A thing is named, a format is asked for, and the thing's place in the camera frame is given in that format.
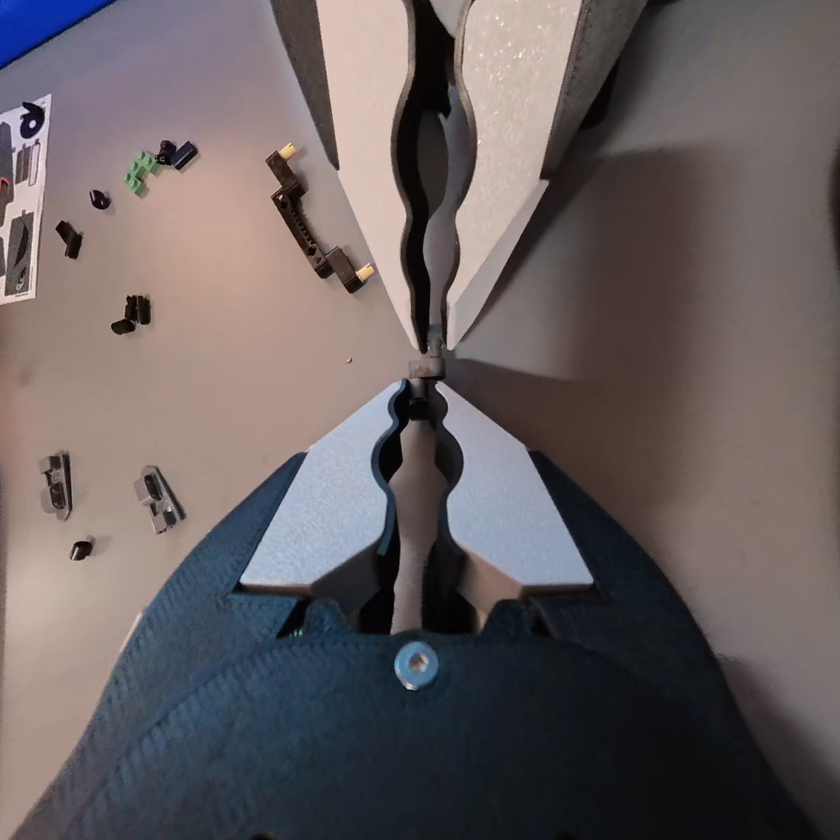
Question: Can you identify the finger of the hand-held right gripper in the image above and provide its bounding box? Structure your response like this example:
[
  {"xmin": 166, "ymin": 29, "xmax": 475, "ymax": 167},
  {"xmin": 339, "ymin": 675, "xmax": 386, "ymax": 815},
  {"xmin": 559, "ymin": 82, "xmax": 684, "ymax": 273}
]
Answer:
[
  {"xmin": 317, "ymin": 0, "xmax": 434, "ymax": 353},
  {"xmin": 441, "ymin": 0, "xmax": 585, "ymax": 350}
]

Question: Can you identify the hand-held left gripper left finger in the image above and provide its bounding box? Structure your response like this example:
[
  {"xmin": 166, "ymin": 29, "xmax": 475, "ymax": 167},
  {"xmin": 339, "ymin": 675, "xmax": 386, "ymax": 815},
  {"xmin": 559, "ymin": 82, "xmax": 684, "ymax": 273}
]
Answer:
[{"xmin": 239, "ymin": 377, "xmax": 421, "ymax": 626}]

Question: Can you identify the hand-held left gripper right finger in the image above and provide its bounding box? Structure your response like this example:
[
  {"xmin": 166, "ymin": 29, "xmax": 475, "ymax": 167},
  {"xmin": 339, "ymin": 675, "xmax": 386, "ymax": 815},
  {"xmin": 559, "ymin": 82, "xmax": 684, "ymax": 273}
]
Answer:
[{"xmin": 427, "ymin": 381, "xmax": 595, "ymax": 627}]

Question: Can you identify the grey lego connector with axle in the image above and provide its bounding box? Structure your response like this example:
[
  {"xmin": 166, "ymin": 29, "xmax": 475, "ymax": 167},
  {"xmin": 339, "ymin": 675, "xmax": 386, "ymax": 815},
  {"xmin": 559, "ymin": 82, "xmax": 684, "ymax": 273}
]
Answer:
[{"xmin": 407, "ymin": 322, "xmax": 450, "ymax": 421}]

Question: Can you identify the long black lego rack assembly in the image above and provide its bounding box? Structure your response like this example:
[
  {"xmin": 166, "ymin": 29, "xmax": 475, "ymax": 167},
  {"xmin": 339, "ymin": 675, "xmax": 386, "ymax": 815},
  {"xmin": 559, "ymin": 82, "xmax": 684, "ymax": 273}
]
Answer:
[{"xmin": 265, "ymin": 146, "xmax": 376, "ymax": 294}]

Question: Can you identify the grey lego plate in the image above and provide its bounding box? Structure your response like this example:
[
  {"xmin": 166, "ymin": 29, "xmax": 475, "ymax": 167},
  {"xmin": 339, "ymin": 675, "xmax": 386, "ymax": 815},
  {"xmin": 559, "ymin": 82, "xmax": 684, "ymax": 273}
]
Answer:
[
  {"xmin": 133, "ymin": 465, "xmax": 186, "ymax": 536},
  {"xmin": 38, "ymin": 451, "xmax": 73, "ymax": 522}
]

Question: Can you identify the green lego piece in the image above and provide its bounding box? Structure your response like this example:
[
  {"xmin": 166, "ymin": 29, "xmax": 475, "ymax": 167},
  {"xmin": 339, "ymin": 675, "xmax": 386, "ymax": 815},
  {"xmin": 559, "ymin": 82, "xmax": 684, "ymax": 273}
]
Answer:
[{"xmin": 123, "ymin": 151, "xmax": 164, "ymax": 196}]

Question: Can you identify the black lego connector cluster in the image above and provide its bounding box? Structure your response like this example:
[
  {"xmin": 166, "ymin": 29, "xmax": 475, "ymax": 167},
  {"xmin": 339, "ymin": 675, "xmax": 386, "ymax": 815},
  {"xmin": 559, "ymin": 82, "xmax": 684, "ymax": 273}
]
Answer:
[{"xmin": 110, "ymin": 294, "xmax": 152, "ymax": 337}]

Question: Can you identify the lego sticker sheet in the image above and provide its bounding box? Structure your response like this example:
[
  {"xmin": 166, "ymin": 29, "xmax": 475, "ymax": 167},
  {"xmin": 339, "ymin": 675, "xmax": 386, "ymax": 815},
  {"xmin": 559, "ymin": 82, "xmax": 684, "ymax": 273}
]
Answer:
[{"xmin": 0, "ymin": 94, "xmax": 53, "ymax": 307}]

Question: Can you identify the blue plastic bin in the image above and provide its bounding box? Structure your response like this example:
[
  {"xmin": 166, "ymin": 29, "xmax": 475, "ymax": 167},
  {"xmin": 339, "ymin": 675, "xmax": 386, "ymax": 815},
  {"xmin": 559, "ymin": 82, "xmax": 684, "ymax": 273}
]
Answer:
[{"xmin": 0, "ymin": 0, "xmax": 112, "ymax": 69}]

